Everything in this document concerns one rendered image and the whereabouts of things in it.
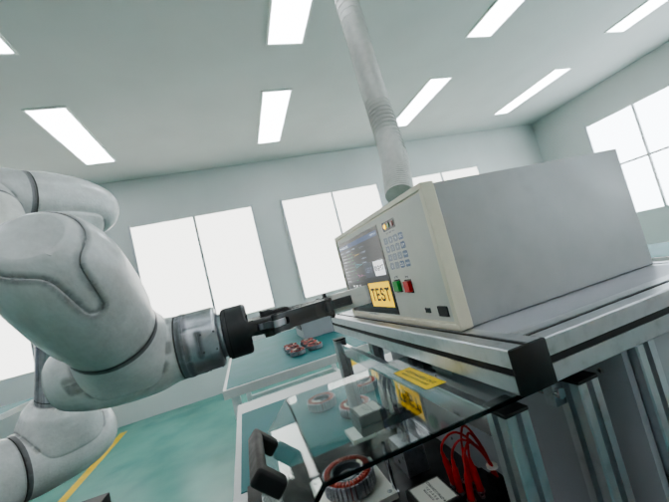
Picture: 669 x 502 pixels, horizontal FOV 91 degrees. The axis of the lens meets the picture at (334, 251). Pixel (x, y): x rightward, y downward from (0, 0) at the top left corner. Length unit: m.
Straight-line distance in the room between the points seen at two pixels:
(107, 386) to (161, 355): 0.06
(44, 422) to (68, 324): 0.72
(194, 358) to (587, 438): 0.47
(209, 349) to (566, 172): 0.60
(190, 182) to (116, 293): 5.19
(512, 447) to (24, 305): 0.46
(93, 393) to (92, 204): 0.58
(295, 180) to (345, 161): 0.98
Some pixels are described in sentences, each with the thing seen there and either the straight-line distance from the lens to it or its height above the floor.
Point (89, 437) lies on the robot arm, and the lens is 1.13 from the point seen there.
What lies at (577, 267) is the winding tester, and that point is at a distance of 0.62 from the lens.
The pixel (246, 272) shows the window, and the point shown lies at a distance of 5.22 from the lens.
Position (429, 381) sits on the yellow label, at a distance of 0.47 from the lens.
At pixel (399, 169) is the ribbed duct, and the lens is 1.89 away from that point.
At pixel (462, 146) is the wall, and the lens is 7.21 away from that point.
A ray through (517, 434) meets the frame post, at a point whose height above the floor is 1.03.
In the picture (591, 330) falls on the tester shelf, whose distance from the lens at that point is 0.45.
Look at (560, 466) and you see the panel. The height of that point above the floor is 0.88.
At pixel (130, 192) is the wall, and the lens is 5.66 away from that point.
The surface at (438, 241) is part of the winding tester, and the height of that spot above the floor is 1.24.
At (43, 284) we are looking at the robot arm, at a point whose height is 1.28.
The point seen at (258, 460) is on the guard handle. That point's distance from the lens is 0.41.
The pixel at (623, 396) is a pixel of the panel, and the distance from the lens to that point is 0.52.
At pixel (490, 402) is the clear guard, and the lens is 0.40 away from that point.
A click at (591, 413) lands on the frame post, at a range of 0.48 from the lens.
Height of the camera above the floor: 1.23
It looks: 4 degrees up
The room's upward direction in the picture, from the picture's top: 14 degrees counter-clockwise
